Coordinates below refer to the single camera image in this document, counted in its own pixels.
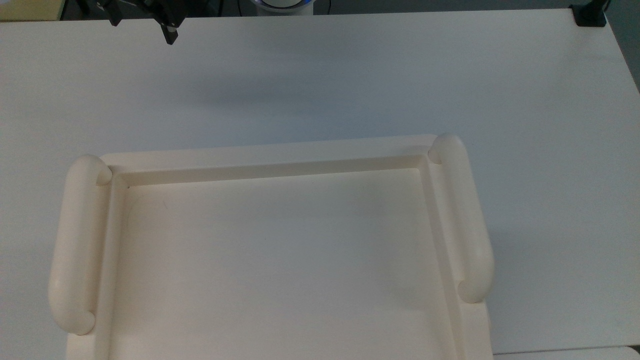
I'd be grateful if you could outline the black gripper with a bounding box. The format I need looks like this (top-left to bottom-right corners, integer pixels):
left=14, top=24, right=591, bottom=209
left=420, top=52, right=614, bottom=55
left=82, top=0, right=187, bottom=46

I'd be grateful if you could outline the cream plastic cabinet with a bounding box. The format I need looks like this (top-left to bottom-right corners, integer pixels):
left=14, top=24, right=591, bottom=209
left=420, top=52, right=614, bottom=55
left=65, top=133, right=496, bottom=360

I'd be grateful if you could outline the black table clamp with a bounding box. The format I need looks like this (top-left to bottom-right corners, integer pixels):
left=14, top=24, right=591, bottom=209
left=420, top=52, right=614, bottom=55
left=570, top=0, right=609, bottom=28

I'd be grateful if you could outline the cream rounded cabinet handle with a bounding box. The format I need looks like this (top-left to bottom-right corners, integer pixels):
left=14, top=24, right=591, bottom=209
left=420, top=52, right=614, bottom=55
left=427, top=133, right=496, bottom=304
left=48, top=154, right=114, bottom=336

